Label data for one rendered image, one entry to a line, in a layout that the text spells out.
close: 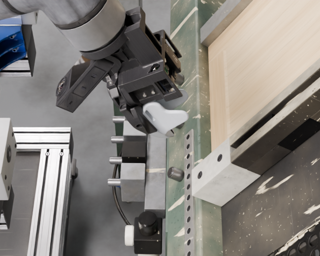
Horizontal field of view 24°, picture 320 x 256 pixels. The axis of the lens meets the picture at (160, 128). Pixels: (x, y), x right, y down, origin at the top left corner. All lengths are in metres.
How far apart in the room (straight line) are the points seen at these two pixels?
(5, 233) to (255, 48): 1.05
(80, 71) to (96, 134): 1.79
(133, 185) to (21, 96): 1.28
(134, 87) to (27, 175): 1.49
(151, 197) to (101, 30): 0.85
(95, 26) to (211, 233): 0.68
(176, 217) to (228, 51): 0.39
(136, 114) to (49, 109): 1.89
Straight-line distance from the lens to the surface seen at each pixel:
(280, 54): 1.45
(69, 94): 0.93
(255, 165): 1.35
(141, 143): 1.69
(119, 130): 2.29
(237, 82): 1.55
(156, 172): 1.67
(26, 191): 2.33
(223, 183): 1.39
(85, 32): 0.83
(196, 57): 1.68
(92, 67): 0.89
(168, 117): 0.95
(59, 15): 0.82
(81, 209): 2.52
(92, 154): 2.65
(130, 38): 0.86
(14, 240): 2.24
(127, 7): 1.89
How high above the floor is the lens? 2.10
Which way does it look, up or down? 51 degrees down
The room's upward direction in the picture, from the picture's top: straight up
